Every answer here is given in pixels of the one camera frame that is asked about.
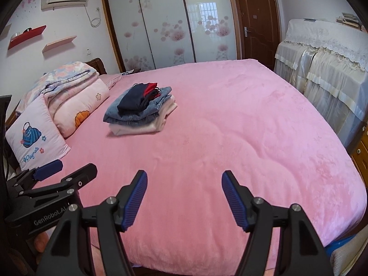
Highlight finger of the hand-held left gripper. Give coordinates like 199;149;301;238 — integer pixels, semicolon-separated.
32;163;98;200
9;159;64;190

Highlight beige fuzzy cloth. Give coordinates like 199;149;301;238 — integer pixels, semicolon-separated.
329;241;365;276

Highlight brown wooden door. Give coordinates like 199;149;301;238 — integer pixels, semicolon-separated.
231;0;281;71

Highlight red and navy jacket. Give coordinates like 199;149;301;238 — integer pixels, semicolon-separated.
116;82;161;112

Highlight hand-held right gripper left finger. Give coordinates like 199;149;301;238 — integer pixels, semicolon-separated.
37;170;148;276

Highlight wooden cabinet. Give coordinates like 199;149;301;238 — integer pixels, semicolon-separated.
351;126;368;187

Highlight red wall shelf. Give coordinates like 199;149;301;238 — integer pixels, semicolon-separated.
8;25;47;50

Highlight folded pale pink garment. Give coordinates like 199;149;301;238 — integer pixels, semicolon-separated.
109;94;177;135

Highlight pink bed blanket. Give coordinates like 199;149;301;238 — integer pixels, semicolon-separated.
32;58;364;268

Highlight folded floral quilt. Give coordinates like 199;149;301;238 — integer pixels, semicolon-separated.
16;61;100;118

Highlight blue plastic item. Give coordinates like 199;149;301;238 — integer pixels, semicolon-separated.
325;233;358;250

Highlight pink wall shelf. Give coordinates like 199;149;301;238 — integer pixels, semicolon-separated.
42;35;78;54

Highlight pink pillow with handbag print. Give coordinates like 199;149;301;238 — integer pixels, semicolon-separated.
5;93;71;171

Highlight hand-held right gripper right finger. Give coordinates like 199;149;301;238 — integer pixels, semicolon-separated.
221;170;334;276

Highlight pink quilt with orange flower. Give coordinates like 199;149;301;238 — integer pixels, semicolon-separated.
47;78;110;138

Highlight wooden headboard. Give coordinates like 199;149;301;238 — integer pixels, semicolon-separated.
83;57;107;75

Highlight floral sliding-door wardrobe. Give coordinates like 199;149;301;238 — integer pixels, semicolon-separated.
101;0;238;72

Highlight folded blue jeans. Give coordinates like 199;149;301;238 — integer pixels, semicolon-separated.
103;86;173;125

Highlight lace-covered furniture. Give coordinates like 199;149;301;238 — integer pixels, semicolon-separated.
273;19;368;150

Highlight stack of books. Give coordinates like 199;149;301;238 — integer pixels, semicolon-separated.
336;12;363;31

